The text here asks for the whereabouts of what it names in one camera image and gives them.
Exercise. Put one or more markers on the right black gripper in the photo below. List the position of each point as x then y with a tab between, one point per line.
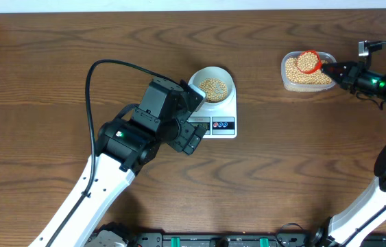
350	75

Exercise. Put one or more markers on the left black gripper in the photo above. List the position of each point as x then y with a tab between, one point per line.
187	137

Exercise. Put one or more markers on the red measuring scoop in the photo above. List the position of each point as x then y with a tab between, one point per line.
318	67

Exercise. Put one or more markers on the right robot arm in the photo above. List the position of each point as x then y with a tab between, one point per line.
368	211

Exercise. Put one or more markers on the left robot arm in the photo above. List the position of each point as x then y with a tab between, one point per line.
123	147

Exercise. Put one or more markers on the soybeans in scoop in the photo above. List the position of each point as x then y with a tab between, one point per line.
308	61

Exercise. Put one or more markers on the soybeans in bowl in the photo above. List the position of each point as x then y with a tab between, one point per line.
215	90

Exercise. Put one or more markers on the grey bowl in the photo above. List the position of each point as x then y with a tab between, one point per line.
215	72

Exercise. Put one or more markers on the white kitchen scale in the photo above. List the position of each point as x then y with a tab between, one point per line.
219	120

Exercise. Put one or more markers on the clear plastic container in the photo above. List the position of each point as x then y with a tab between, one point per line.
291	86

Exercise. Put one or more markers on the soybeans in container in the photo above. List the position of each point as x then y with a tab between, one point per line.
294	75

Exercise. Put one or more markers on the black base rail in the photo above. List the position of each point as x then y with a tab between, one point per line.
107	238

